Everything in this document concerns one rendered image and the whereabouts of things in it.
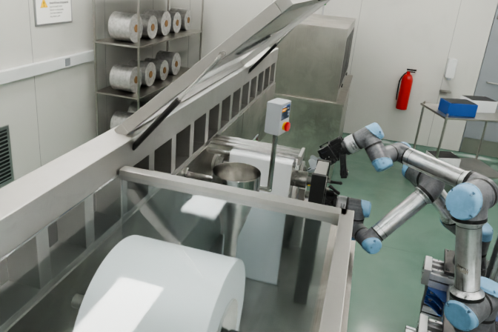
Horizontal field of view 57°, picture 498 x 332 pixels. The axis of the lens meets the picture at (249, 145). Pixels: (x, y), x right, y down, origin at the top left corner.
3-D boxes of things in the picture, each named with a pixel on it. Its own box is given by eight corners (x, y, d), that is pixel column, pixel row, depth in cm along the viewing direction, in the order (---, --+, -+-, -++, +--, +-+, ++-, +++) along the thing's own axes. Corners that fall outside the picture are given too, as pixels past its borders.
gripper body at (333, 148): (318, 147, 203) (342, 133, 198) (327, 162, 204) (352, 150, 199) (316, 152, 196) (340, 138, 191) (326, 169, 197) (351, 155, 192)
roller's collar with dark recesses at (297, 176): (304, 190, 177) (307, 176, 175) (289, 187, 178) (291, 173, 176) (307, 184, 183) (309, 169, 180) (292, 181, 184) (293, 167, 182)
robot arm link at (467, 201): (492, 324, 170) (498, 180, 160) (473, 340, 161) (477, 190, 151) (460, 311, 179) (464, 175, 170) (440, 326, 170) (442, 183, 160)
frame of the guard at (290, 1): (305, 21, 95) (284, -9, 94) (127, 155, 117) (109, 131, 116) (344, 2, 198) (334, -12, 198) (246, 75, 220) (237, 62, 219)
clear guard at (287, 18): (282, 6, 99) (281, 4, 99) (128, 127, 119) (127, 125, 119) (330, -5, 195) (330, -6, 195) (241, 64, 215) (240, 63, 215)
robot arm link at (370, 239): (461, 189, 199) (373, 261, 200) (444, 178, 209) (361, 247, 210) (450, 172, 194) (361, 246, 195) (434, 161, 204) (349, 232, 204)
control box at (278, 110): (282, 138, 139) (286, 105, 135) (263, 133, 142) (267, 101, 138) (292, 132, 145) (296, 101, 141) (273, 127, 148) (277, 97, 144)
